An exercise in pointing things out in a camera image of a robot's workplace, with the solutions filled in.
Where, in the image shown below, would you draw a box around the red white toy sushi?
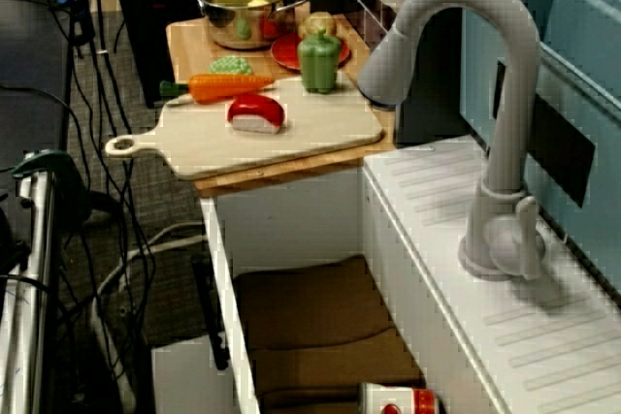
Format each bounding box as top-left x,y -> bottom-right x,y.
226,92 -> 286,136

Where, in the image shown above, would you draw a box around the orange toy carrot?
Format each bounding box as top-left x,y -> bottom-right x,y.
158,73 -> 277,105

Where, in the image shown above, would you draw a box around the pale wooden cutting board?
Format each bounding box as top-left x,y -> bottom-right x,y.
104,75 -> 387,181

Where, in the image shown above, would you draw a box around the green toy bell pepper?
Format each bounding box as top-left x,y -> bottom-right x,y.
296,28 -> 343,94

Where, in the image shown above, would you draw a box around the red plate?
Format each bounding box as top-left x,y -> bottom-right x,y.
270,33 -> 351,74

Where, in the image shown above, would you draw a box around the white toy sink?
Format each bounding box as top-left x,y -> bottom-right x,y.
201,135 -> 621,414

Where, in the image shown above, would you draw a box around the green toy grapes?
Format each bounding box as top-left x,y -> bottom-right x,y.
209,55 -> 254,77

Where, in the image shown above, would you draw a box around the black upright panel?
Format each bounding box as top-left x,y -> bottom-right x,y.
395,0 -> 506,146

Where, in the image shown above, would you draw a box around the beige toy potato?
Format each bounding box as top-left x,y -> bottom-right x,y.
298,11 -> 338,40

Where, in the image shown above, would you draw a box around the steel pot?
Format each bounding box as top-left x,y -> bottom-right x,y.
186,0 -> 311,51

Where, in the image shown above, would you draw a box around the wooden countertop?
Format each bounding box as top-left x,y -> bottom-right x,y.
165,14 -> 397,197

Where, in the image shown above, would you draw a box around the grey toy faucet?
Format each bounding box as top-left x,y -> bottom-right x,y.
357,0 -> 547,282

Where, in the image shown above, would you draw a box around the black box cabinet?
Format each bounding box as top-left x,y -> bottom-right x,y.
112,0 -> 266,109

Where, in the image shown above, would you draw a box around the grey toy dishwasher panel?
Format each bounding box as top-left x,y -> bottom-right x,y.
152,338 -> 234,414

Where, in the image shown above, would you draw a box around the red white tomato can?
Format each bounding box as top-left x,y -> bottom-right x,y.
357,381 -> 441,414

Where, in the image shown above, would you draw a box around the green clamp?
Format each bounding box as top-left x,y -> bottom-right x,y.
10,149 -> 96,224

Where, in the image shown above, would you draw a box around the dark grey desk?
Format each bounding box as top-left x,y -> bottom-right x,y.
0,0 -> 74,177

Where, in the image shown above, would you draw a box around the teal plastic bin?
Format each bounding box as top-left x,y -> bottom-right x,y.
460,0 -> 621,299

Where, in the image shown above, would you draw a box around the black cabinet handle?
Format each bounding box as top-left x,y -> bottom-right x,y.
190,253 -> 232,370

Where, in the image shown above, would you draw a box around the black cable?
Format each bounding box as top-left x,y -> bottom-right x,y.
94,0 -> 161,376

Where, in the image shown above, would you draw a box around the white cable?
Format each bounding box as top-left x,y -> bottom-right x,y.
91,222 -> 205,414

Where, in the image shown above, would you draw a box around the aluminium frame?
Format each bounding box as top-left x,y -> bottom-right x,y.
0,175 -> 57,414

